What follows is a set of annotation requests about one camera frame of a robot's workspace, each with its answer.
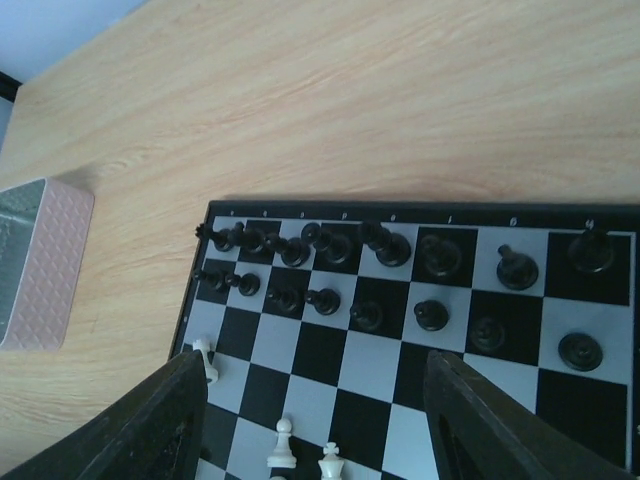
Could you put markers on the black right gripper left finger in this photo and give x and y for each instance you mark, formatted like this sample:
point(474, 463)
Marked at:
point(153, 432)

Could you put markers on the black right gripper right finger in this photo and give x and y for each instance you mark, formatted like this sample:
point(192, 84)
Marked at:
point(479, 432)

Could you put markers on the white chess pawn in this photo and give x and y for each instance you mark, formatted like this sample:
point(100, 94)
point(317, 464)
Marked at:
point(282, 455)

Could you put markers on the black chess pawn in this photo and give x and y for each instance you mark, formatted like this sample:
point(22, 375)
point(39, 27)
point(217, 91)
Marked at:
point(580, 351)

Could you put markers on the white chess king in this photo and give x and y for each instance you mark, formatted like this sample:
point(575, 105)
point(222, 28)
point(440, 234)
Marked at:
point(331, 465)

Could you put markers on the black silver chess board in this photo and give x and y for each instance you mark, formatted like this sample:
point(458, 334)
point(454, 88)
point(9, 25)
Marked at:
point(339, 347)

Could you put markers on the black chess rook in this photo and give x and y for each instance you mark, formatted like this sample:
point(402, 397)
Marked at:
point(591, 251)

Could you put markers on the pink metal tin box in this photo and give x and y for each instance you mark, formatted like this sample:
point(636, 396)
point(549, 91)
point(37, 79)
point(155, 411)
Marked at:
point(44, 229)

